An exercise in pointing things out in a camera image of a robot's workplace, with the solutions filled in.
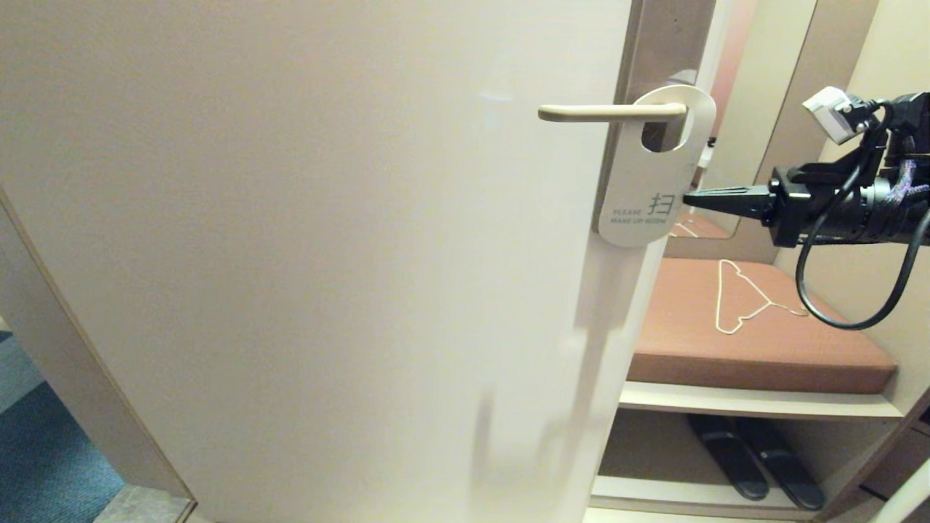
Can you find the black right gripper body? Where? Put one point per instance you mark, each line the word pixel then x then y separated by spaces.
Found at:
pixel 792 207

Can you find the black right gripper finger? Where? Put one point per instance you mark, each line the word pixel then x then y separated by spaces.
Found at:
pixel 734 200

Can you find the blue do-not-disturb door sign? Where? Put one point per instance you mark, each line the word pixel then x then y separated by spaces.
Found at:
pixel 647 174

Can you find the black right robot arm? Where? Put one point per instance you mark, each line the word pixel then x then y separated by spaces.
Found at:
pixel 915 116

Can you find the beige room door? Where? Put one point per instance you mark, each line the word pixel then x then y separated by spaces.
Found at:
pixel 290 254

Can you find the brown leather seat cushion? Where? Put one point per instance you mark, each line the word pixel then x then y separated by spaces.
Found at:
pixel 690 341

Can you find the white bench shelf board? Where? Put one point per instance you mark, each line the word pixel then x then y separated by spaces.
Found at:
pixel 726 403

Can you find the dark slipper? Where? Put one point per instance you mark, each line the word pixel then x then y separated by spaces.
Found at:
pixel 788 468
pixel 730 457

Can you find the white low shelf board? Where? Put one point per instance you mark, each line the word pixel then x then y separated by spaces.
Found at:
pixel 654 497

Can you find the white slanted bar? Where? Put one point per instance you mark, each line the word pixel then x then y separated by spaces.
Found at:
pixel 908 501

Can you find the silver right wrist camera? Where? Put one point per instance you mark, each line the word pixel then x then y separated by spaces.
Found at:
pixel 832 112

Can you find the taupe framed wall mirror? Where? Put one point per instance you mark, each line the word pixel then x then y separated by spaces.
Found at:
pixel 755 73

